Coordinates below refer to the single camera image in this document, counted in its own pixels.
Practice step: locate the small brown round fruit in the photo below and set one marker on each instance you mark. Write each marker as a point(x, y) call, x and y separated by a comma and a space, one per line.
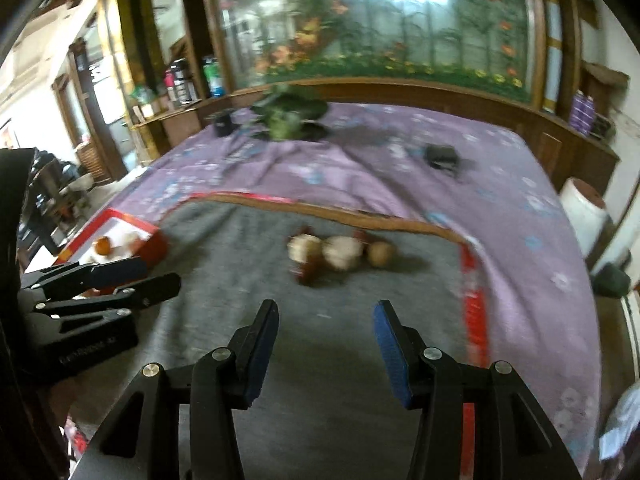
point(381, 254)

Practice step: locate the small black clip device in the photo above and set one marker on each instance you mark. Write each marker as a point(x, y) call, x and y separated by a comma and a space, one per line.
point(443, 158)

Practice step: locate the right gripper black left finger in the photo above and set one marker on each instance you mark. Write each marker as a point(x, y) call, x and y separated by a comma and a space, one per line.
point(252, 347)

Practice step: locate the small beige chunk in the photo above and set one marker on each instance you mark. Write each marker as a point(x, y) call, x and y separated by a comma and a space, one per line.
point(303, 248)

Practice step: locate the grey felt mat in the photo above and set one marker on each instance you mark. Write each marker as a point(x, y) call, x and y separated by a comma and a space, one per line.
point(327, 410)

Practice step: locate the purple spray bottles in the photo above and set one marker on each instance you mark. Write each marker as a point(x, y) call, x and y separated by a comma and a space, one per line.
point(582, 113)

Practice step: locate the black thermos flask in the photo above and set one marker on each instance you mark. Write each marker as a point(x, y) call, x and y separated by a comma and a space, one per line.
point(183, 81)

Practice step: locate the purple floral tablecloth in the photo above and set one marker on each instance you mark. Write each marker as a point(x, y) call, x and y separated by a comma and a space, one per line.
point(539, 305)

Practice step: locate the orange tangerine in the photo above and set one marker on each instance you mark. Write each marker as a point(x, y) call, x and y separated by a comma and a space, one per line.
point(103, 246)

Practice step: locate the large beige chunk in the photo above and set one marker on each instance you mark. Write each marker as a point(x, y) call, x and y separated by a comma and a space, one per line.
point(133, 242)

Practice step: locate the white paper roll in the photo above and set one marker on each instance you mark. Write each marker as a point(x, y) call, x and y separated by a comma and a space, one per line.
point(585, 210)

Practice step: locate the red white shallow box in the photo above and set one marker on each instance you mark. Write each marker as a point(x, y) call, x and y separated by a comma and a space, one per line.
point(113, 235)

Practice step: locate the floral glass cabinet panel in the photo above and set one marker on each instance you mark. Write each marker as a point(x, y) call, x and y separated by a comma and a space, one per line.
point(494, 46)

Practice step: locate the black cylindrical device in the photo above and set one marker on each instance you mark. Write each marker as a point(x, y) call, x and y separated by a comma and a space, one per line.
point(222, 122)

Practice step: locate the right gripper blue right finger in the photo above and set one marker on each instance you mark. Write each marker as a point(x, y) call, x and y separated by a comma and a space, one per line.
point(400, 358)

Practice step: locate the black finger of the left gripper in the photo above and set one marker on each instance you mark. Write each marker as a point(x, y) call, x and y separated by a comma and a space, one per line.
point(133, 297)

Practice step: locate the red date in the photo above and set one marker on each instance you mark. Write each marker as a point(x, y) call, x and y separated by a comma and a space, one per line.
point(306, 273)
point(362, 236)

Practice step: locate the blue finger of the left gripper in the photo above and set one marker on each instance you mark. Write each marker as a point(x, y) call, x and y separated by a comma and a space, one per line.
point(93, 274)

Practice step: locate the green blue bottle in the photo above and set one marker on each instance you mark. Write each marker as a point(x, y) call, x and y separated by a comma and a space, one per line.
point(213, 77)

